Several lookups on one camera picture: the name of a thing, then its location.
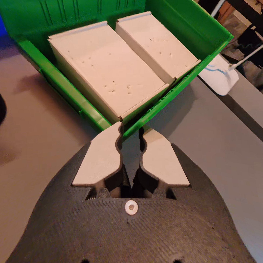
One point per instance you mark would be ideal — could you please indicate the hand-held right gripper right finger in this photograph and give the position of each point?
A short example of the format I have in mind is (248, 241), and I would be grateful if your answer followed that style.
(164, 162)

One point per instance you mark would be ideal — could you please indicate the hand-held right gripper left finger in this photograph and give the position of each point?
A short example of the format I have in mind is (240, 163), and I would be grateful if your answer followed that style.
(98, 160)

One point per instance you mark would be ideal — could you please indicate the white cardboard mailer box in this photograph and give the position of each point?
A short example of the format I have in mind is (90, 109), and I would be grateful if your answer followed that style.
(106, 69)
(160, 45)

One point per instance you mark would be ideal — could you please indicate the green plastic bin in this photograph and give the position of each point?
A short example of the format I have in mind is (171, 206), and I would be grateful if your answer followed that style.
(185, 24)

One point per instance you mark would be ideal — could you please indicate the grey desk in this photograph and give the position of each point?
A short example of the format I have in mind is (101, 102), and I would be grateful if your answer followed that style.
(30, 143)

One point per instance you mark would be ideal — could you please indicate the white stand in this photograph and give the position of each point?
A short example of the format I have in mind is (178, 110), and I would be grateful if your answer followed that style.
(219, 80)

